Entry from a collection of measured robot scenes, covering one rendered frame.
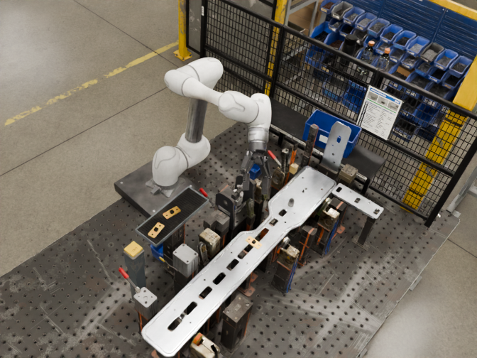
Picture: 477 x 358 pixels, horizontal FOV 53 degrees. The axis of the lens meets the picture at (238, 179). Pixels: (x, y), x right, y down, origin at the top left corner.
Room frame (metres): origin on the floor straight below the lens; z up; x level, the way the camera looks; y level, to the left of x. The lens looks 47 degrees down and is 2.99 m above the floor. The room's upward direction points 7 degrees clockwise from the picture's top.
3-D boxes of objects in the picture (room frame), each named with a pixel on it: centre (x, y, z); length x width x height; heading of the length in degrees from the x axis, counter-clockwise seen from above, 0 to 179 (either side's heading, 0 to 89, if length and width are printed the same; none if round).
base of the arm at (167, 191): (1.97, 0.45, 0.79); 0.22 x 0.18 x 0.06; 154
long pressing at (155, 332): (1.42, -0.11, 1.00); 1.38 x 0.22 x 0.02; 147
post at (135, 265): (1.22, 0.43, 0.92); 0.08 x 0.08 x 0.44; 57
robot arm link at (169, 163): (2.00, 0.43, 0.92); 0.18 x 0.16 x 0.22; 139
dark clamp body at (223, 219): (1.53, 0.07, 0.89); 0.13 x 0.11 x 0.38; 57
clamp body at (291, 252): (1.40, -0.30, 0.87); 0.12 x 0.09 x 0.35; 57
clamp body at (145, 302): (1.04, 0.35, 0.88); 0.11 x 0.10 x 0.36; 57
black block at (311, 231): (1.58, -0.41, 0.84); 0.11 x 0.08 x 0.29; 57
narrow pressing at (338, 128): (2.05, -0.52, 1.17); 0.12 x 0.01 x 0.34; 57
